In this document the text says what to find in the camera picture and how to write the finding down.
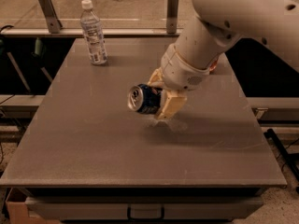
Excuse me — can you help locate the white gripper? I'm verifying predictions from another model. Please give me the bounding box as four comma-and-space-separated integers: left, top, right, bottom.
148, 44, 209, 119

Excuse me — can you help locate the blue pepsi can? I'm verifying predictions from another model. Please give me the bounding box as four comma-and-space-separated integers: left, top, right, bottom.
127, 84, 162, 115

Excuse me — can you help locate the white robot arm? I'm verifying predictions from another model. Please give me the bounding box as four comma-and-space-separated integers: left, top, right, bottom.
148, 0, 299, 119

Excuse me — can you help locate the red coca-cola can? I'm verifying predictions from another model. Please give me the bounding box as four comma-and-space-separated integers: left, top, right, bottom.
209, 58, 219, 72

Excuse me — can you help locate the clear plastic water bottle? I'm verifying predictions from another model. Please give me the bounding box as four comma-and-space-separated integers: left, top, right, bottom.
80, 0, 107, 65

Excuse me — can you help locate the black stand leg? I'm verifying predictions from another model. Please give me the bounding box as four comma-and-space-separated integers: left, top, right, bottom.
264, 129, 299, 181

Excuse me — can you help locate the cardboard box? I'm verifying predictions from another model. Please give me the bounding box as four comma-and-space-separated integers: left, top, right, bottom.
6, 189, 61, 224

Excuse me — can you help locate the middle metal bracket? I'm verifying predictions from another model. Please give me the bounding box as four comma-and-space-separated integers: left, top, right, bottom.
166, 0, 178, 34

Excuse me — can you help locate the metal bracket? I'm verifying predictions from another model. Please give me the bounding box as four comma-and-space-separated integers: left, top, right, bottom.
166, 0, 178, 34
38, 0, 62, 34

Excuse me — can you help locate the left metal bracket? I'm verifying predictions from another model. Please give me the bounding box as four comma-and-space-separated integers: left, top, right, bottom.
38, 0, 62, 34

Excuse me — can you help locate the grey drawer with handle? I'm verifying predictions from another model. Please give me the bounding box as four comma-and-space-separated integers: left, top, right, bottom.
25, 197, 263, 221

